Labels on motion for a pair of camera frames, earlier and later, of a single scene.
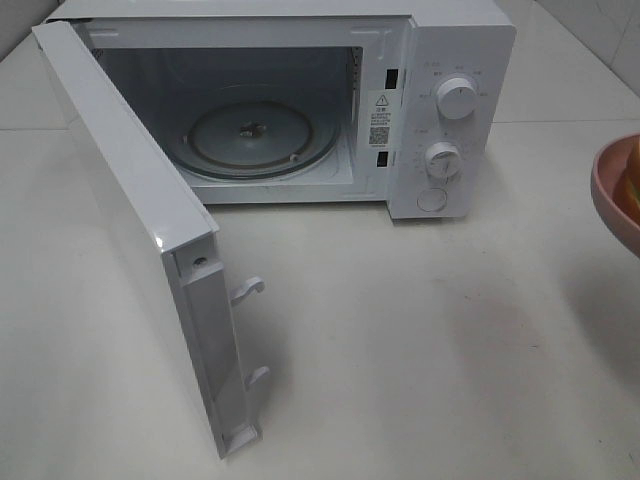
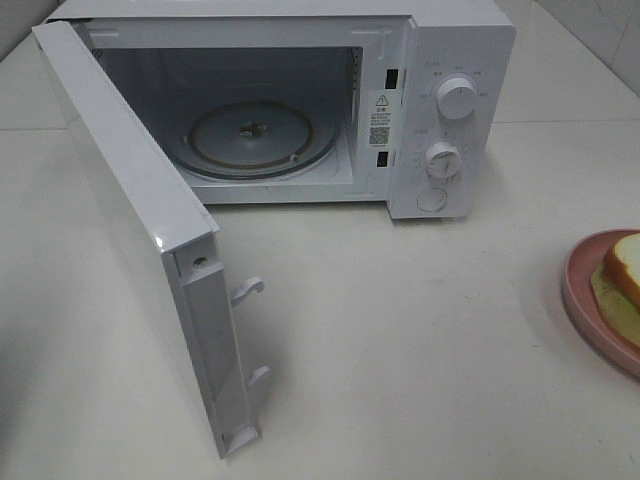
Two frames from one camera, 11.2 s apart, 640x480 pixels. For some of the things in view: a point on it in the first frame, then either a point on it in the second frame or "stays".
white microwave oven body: [318, 101] stays
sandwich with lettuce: [627, 188] to [616, 285]
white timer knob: [443, 161] stays
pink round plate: [607, 170] to [581, 308]
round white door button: [432, 199] stays
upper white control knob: [456, 98] stays
